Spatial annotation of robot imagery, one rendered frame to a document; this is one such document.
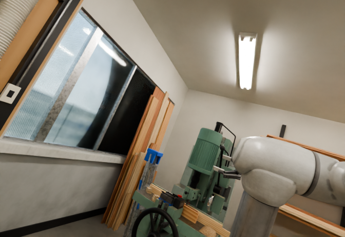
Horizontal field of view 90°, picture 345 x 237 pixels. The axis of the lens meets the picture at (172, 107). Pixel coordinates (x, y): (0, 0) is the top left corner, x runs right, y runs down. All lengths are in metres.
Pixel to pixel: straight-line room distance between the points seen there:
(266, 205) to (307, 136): 3.29
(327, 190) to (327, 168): 0.05
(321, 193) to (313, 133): 3.31
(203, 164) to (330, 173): 0.83
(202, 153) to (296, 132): 2.75
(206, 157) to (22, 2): 1.57
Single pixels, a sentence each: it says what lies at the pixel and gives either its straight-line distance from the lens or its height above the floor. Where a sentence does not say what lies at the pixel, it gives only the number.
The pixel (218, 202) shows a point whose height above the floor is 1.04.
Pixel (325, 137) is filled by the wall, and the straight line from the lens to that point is 3.93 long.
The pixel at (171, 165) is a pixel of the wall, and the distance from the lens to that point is 3.89.
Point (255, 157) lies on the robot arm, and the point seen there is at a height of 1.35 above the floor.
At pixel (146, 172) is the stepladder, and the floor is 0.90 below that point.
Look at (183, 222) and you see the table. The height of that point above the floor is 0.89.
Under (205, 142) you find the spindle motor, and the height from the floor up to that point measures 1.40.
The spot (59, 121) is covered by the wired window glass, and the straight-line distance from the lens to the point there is 2.08.
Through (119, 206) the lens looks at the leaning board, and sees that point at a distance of 2.81.
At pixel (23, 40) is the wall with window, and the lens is 1.75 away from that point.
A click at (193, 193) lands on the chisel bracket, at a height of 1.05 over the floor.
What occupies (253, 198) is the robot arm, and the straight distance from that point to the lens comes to 0.61.
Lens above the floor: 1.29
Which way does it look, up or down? 12 degrees up
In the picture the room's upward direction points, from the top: 22 degrees clockwise
